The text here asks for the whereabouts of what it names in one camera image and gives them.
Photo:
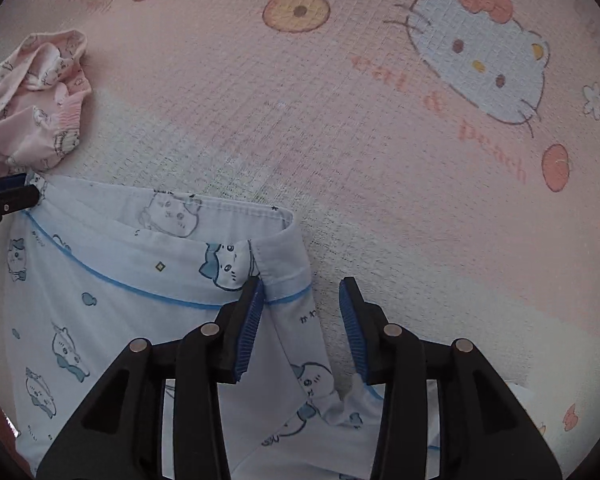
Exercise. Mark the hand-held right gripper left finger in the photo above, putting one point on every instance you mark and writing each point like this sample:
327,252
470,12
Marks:
247,330

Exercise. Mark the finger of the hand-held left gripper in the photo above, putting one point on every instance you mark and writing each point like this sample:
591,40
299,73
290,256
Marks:
15,199
7,183

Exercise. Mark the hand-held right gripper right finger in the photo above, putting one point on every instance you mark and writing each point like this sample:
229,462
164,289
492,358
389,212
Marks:
352,330

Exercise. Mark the light blue cartoon print pants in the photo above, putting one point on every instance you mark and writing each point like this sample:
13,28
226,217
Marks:
130,310

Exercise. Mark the pink cartoon print garment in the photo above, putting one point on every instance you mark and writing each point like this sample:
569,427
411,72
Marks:
30,110

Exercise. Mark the pink cream cat print blanket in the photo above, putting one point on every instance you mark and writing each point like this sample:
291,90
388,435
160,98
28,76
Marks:
380,185

